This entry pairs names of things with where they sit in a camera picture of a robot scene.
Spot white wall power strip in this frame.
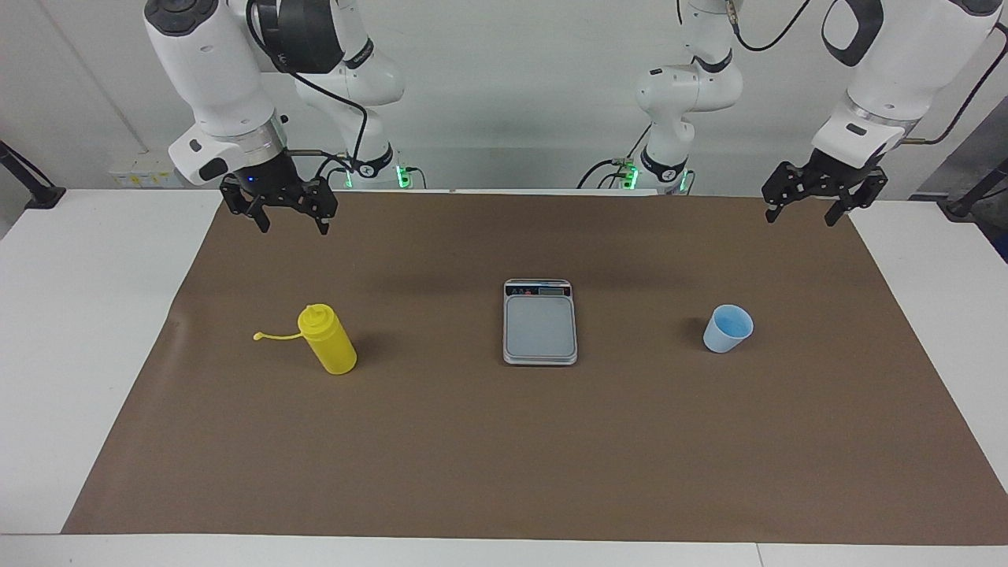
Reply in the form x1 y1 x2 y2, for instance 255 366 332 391
109 160 183 188

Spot black left base cables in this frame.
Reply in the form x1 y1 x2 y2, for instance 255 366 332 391
577 124 635 190

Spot black clamp stand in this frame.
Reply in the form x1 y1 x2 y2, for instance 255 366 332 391
937 157 1008 220
0 140 66 210

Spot light blue plastic cup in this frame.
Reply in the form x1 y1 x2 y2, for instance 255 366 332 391
703 305 754 354

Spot yellow squeeze bottle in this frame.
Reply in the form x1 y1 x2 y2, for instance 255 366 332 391
254 303 358 376

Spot black right base cables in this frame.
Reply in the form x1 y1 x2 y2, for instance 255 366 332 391
315 154 428 190

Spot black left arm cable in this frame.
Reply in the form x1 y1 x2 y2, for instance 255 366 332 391
724 0 1008 146

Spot black base cables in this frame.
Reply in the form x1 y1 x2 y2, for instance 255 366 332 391
577 124 635 190
315 154 428 190

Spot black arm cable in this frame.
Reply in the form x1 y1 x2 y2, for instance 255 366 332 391
724 0 1008 146
246 0 371 178

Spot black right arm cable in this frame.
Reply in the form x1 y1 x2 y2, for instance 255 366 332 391
246 0 371 178

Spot brown table mat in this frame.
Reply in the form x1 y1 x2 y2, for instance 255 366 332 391
61 189 1008 546

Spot silver digital kitchen scale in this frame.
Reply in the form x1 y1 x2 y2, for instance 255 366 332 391
502 278 578 366

